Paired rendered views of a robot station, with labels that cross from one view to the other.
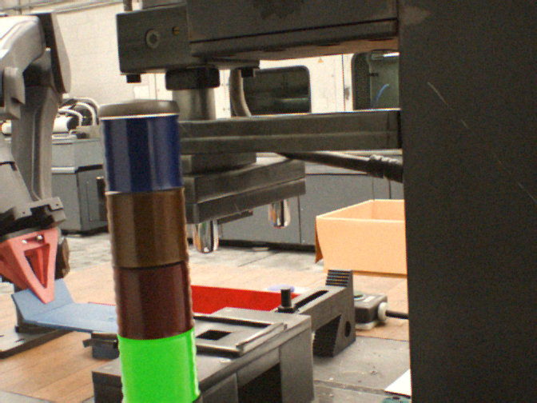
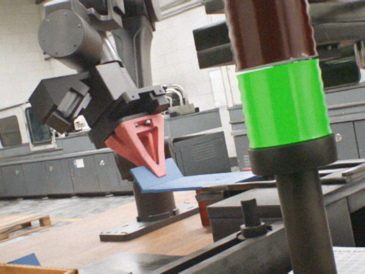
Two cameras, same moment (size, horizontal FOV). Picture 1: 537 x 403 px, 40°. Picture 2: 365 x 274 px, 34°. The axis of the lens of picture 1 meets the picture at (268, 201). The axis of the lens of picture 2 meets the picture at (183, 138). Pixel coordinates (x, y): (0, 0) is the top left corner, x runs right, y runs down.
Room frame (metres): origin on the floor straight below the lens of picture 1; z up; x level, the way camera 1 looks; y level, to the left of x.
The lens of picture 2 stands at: (0.08, 0.04, 1.07)
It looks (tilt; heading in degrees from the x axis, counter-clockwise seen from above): 3 degrees down; 13
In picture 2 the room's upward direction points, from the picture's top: 11 degrees counter-clockwise
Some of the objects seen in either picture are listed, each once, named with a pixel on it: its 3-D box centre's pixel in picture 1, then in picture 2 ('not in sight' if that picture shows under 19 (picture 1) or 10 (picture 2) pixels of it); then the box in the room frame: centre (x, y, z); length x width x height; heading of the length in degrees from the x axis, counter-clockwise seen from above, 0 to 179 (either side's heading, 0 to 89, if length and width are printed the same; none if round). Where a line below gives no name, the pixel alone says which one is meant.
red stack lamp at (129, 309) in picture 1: (153, 294); (269, 27); (0.36, 0.06, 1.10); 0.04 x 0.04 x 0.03
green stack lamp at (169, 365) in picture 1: (158, 363); (283, 103); (0.36, 0.06, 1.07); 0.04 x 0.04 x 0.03
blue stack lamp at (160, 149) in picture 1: (141, 152); not in sight; (0.36, 0.06, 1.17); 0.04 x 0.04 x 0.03
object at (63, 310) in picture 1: (89, 305); (197, 170); (0.74, 0.19, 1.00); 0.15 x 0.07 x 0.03; 58
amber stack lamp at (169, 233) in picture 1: (147, 224); not in sight; (0.36, 0.06, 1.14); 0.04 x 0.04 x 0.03
